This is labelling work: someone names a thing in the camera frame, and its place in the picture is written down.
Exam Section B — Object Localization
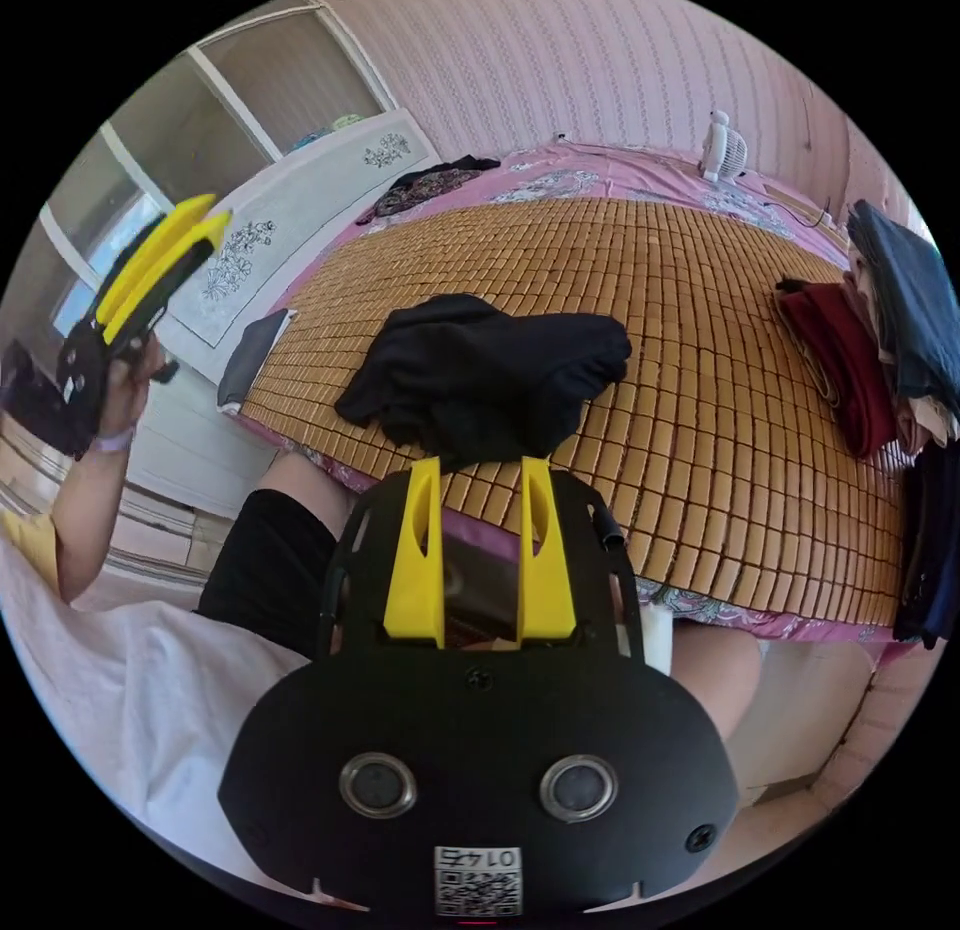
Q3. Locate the grey pillow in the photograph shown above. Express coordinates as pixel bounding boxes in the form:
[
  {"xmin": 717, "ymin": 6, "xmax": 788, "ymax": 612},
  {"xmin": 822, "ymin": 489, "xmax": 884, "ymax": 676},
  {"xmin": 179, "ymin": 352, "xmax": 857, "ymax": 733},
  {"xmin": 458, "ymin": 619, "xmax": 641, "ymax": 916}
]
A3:
[{"xmin": 217, "ymin": 308, "xmax": 300, "ymax": 415}]

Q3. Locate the person's left forearm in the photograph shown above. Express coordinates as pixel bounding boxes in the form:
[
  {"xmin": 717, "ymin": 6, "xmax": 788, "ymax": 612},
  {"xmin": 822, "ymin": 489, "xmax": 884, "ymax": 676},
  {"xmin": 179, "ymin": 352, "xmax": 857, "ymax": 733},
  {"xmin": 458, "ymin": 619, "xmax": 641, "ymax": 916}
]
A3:
[{"xmin": 55, "ymin": 428, "xmax": 141, "ymax": 607}]

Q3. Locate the bed with woven mat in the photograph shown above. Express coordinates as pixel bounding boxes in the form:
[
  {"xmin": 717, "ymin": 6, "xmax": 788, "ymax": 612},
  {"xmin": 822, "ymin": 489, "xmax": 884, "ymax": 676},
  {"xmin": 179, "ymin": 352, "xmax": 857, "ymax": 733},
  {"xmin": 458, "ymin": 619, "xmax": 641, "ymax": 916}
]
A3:
[{"xmin": 217, "ymin": 138, "xmax": 931, "ymax": 650}]

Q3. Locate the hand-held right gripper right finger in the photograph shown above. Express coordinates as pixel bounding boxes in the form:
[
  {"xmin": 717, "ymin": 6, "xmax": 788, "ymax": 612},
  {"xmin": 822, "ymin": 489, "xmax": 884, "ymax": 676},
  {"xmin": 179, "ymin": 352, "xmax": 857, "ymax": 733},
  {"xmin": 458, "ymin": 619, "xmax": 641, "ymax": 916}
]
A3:
[{"xmin": 517, "ymin": 455, "xmax": 580, "ymax": 644}]

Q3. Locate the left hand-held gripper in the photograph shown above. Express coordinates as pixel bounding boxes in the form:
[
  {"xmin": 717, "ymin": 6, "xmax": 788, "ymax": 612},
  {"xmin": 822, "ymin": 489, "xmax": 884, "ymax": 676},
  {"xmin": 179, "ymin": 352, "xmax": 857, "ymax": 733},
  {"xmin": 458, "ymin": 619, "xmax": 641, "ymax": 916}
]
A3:
[{"xmin": 55, "ymin": 193, "xmax": 234, "ymax": 423}]

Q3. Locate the black cable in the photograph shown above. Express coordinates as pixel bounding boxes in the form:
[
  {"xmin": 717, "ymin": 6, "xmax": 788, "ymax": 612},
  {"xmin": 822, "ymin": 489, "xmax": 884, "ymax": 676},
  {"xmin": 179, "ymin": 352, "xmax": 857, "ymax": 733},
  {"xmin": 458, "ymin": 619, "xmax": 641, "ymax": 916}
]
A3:
[{"xmin": 761, "ymin": 194, "xmax": 849, "ymax": 232}]

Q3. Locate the dark floral garment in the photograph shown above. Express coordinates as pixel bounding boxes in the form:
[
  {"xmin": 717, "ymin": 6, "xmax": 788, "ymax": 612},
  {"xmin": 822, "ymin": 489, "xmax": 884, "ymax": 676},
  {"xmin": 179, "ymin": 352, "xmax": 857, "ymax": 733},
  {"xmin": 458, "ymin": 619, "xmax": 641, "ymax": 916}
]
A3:
[{"xmin": 356, "ymin": 154, "xmax": 502, "ymax": 227}]

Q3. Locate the person's left hand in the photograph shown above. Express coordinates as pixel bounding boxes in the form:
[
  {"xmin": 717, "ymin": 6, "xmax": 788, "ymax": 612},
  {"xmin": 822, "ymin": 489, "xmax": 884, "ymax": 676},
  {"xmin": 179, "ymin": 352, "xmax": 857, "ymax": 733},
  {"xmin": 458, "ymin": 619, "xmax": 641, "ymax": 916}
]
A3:
[{"xmin": 95, "ymin": 335, "xmax": 181, "ymax": 451}]

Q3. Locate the pile of clothes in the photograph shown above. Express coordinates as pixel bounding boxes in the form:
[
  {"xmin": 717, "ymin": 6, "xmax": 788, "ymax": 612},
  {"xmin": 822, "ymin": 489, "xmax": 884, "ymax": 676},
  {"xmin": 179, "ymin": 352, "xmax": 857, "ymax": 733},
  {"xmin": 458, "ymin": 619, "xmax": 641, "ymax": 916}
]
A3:
[{"xmin": 772, "ymin": 198, "xmax": 960, "ymax": 650}]

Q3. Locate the white framed window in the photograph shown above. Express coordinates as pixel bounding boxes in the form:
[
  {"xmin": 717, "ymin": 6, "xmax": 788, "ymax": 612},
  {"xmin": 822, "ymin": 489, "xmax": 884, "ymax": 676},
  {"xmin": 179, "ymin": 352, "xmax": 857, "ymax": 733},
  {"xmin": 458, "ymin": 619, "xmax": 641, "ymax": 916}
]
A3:
[{"xmin": 37, "ymin": 0, "xmax": 399, "ymax": 346}]

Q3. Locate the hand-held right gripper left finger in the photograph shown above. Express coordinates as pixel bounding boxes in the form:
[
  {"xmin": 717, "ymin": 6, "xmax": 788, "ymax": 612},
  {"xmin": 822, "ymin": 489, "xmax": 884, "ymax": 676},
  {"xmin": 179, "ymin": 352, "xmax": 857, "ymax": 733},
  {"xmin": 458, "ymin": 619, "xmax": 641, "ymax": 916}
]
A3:
[{"xmin": 382, "ymin": 457, "xmax": 448, "ymax": 650}]

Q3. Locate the person's body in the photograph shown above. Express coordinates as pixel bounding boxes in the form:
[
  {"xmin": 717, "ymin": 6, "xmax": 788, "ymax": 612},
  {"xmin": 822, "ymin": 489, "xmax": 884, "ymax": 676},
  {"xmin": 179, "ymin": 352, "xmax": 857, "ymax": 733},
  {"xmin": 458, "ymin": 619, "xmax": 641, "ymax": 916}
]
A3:
[{"xmin": 0, "ymin": 449, "xmax": 768, "ymax": 898}]

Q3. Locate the black long sleeve shirt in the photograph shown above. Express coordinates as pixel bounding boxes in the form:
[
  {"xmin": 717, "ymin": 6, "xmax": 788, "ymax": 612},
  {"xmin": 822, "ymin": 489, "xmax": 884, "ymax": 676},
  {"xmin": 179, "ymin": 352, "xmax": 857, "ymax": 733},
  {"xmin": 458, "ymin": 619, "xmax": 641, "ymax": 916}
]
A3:
[{"xmin": 333, "ymin": 293, "xmax": 634, "ymax": 475}]

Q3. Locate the white floral cupboard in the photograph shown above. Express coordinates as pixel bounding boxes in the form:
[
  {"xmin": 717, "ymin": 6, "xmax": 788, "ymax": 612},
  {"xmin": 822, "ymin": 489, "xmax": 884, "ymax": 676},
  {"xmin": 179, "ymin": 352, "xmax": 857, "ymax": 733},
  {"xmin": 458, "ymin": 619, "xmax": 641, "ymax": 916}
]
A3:
[{"xmin": 119, "ymin": 108, "xmax": 444, "ymax": 519}]

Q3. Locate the small white fan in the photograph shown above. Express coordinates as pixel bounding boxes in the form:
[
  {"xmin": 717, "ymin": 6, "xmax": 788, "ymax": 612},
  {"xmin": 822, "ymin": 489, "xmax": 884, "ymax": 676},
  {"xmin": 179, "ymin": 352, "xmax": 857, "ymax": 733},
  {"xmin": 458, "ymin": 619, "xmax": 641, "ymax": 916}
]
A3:
[{"xmin": 698, "ymin": 109, "xmax": 750, "ymax": 184}]

